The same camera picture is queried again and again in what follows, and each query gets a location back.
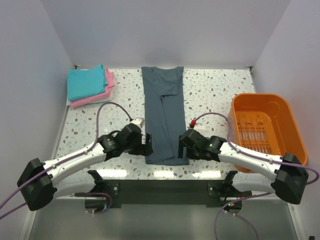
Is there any slate blue t-shirt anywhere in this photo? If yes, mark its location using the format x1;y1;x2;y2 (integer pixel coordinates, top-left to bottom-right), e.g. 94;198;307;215
141;66;189;166

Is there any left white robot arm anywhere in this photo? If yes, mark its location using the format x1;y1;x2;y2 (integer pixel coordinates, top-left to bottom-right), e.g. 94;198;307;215
17;123;153;211

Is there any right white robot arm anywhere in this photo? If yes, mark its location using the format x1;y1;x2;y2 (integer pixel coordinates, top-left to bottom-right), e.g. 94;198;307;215
178;128;309;205

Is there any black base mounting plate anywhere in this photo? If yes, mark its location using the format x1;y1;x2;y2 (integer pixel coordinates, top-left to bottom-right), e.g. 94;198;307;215
75;179;252;212

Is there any pink folded t-shirt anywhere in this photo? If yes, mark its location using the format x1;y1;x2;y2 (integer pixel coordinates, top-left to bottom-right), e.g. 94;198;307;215
66;68;115;109

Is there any orange plastic basket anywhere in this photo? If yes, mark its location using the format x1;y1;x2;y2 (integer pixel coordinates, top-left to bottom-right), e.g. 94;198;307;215
227;93;308;166

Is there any teal folded t-shirt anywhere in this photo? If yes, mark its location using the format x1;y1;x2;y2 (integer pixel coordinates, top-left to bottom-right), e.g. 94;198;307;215
67;64;108;102

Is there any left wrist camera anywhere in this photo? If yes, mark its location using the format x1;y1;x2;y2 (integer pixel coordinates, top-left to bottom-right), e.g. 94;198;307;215
130;117;145;129

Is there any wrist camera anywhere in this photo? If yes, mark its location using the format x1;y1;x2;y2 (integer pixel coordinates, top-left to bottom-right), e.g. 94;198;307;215
130;117;145;129
189;119;206;132

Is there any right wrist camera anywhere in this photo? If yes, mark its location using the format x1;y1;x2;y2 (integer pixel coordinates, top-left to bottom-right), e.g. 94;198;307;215
189;119;206;132

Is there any aluminium front rail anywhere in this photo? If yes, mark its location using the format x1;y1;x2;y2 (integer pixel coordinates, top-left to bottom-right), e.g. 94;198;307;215
31;177;297;200

